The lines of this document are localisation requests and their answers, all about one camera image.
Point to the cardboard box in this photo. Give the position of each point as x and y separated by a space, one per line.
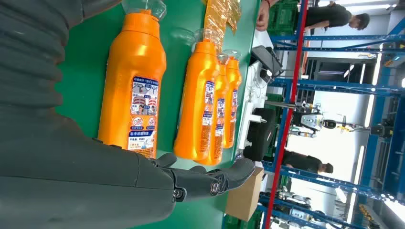
245 196

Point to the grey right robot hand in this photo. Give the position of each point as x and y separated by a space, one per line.
79 189

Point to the white humanoid robot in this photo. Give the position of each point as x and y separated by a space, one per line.
311 121

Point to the blue metal rack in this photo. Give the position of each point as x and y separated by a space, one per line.
335 85

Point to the green crates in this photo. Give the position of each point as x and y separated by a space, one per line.
283 15

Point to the white desk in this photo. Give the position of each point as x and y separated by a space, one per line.
261 39

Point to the black tablet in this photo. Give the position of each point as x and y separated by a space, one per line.
265 58

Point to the white plug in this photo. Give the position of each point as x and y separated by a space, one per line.
259 119

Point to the white power strip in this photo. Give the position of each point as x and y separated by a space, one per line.
246 126

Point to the black carry bag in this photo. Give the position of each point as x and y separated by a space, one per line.
259 136

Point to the yellow taped mat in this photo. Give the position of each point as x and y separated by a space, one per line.
218 15

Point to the red pole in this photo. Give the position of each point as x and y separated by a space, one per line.
291 94

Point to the person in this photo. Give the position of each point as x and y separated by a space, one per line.
303 161
329 15

